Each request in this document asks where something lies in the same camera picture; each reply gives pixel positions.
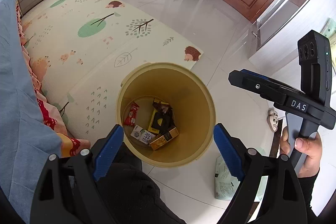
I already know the right hand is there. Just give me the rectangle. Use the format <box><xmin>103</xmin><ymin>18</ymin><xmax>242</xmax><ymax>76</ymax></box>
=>
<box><xmin>280</xmin><ymin>126</ymin><xmax>322</xmax><ymax>178</ymax></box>

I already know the yellow trash bin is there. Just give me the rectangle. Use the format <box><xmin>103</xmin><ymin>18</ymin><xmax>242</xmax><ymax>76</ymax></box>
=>
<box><xmin>116</xmin><ymin>63</ymin><xmax>216</xmax><ymax>168</ymax></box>

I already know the floral bed skirt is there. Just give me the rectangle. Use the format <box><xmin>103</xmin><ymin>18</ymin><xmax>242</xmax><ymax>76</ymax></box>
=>
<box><xmin>15</xmin><ymin>3</ymin><xmax>91</xmax><ymax>157</ymax></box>

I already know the pale green paper bag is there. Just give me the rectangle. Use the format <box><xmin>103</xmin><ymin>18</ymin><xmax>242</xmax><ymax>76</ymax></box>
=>
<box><xmin>215</xmin><ymin>156</ymin><xmax>240</xmax><ymax>201</ymax></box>

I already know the gold brown box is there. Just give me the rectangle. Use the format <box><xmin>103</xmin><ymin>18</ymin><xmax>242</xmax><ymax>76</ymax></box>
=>
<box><xmin>149</xmin><ymin>127</ymin><xmax>179</xmax><ymax>151</ymax></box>

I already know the blue bed sheet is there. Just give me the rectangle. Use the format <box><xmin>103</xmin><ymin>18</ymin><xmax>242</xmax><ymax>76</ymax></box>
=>
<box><xmin>1</xmin><ymin>0</ymin><xmax>62</xmax><ymax>223</ymax></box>

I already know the white small carton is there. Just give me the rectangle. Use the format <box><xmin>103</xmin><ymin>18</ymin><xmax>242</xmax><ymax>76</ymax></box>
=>
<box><xmin>130</xmin><ymin>125</ymin><xmax>155</xmax><ymax>145</ymax></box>

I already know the cartoon foam play mat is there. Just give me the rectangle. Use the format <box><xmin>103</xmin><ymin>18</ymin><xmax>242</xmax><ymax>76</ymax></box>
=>
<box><xmin>22</xmin><ymin>0</ymin><xmax>203</xmax><ymax>141</ymax></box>

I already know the red candy wrapper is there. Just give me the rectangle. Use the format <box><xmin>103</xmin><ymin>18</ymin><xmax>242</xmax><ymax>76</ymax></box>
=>
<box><xmin>123</xmin><ymin>102</ymin><xmax>139</xmax><ymax>127</ymax></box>

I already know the black yellow wrapper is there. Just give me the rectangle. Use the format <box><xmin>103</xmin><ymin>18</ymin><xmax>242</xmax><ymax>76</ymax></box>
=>
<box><xmin>147</xmin><ymin>98</ymin><xmax>175</xmax><ymax>135</ymax></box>

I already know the white wall socket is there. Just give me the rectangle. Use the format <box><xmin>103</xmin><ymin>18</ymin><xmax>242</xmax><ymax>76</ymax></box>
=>
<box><xmin>266</xmin><ymin>109</ymin><xmax>278</xmax><ymax>132</ymax></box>

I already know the black tracking camera right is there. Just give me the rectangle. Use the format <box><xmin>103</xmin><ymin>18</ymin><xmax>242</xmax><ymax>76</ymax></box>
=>
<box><xmin>297</xmin><ymin>30</ymin><xmax>332</xmax><ymax>107</ymax></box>

